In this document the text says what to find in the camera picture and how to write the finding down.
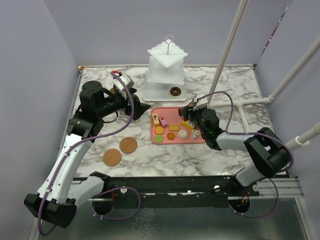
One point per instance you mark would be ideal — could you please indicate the green macaron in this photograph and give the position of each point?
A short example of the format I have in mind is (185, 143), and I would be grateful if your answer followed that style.
(158, 138)

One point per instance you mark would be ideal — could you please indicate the brown round cookie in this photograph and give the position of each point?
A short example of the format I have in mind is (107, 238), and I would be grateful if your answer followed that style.
(171, 136)

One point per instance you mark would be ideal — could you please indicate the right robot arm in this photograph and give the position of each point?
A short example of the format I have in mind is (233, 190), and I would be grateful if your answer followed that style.
(268, 153)

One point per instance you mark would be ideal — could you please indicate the wooden coaster lower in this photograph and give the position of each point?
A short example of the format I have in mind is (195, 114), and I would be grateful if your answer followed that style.
(112, 157)

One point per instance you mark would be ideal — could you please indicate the aluminium mounting rail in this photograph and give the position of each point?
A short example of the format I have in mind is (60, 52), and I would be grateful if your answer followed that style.
(165, 192)

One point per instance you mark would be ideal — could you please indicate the white pvc pipe frame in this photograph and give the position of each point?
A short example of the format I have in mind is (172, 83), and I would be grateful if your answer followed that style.
(244, 76)

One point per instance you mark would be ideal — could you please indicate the wooden coaster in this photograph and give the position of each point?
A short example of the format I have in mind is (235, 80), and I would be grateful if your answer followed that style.
(128, 145)
(112, 157)

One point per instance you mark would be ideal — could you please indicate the sprinkled white cake slice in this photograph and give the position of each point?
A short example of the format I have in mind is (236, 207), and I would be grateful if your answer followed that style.
(196, 134)

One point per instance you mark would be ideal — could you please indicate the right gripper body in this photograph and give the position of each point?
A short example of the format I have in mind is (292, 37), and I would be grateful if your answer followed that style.
(195, 116)

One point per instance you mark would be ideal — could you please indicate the wooden coaster upper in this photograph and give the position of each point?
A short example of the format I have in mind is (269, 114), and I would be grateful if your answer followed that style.
(128, 145)

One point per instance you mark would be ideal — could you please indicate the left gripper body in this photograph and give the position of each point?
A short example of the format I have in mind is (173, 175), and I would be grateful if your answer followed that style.
(136, 99)

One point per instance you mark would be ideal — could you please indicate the yellow cheese wedge cake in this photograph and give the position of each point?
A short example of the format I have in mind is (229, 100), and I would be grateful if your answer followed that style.
(188, 124)

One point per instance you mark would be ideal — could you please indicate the white round cake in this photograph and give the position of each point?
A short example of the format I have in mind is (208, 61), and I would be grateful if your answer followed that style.
(183, 135)

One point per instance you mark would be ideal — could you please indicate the chocolate sprinkled donut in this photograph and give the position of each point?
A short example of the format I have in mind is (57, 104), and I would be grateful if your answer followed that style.
(175, 92)

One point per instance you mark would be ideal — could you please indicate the pink serving tray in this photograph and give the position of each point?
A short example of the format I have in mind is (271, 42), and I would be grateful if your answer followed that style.
(172, 117)

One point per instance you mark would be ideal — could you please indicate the square yellow biscuit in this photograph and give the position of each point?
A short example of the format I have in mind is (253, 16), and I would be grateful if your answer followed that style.
(173, 127)

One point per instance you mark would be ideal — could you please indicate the orange round cookie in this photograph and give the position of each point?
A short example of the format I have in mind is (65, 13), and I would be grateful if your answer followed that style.
(159, 130)

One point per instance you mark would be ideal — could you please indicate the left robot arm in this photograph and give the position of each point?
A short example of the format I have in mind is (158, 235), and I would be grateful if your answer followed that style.
(96, 102)

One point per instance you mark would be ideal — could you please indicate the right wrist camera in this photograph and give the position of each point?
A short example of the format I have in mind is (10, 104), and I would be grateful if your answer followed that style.
(199, 101)

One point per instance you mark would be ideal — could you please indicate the white three-tier cake stand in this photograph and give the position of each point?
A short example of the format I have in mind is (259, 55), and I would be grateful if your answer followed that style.
(165, 70)

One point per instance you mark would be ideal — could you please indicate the yellow layered cake slice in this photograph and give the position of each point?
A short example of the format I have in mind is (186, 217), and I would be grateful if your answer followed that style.
(155, 119)

